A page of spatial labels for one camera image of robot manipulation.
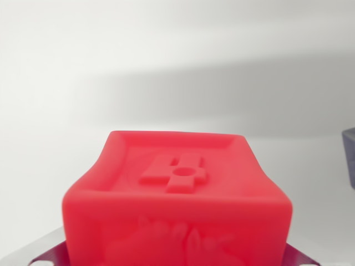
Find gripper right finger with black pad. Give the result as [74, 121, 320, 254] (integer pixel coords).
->
[285, 241, 353, 266]

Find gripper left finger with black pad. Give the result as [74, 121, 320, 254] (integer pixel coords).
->
[26, 226, 68, 266]

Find red embossed rubber cube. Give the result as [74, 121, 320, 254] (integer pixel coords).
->
[61, 130, 293, 266]

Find grey embossed rubber cube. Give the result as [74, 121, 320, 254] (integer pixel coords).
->
[341, 128, 355, 191]

